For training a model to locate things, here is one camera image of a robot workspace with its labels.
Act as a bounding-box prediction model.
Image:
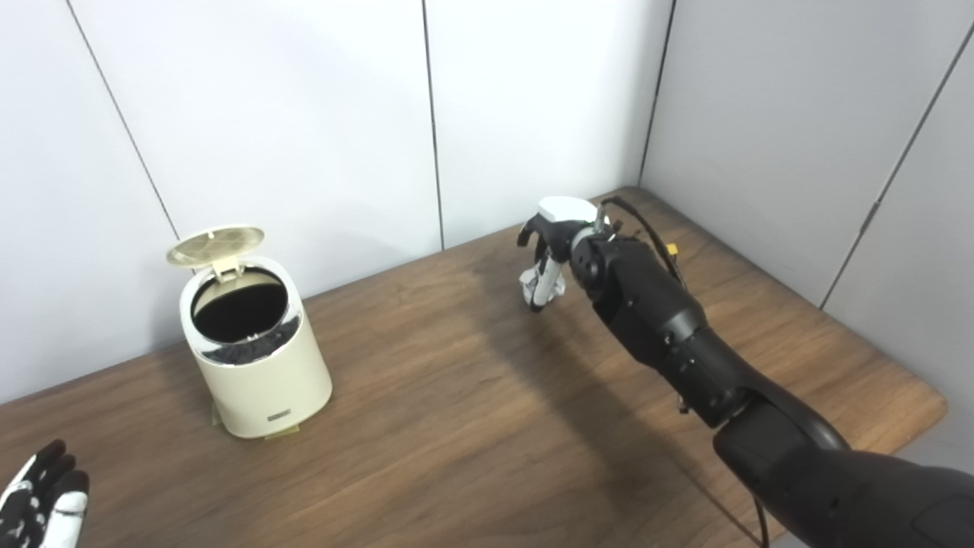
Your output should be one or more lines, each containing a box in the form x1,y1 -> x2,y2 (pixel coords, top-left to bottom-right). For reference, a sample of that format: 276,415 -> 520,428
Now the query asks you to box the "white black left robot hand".
0,439 -> 91,548

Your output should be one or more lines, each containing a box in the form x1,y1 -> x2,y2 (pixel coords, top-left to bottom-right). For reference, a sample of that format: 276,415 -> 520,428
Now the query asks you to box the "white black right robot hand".
517,196 -> 602,314

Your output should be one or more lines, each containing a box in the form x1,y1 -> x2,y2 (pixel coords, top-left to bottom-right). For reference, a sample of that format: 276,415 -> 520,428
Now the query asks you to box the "white paper ball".
520,263 -> 568,309

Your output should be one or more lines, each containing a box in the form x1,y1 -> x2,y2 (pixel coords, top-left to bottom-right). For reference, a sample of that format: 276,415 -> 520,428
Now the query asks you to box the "cream-colored lidded bin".
166,225 -> 333,440

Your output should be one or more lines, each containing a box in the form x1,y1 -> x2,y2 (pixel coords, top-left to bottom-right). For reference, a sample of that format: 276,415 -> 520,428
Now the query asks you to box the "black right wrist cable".
600,196 -> 771,548

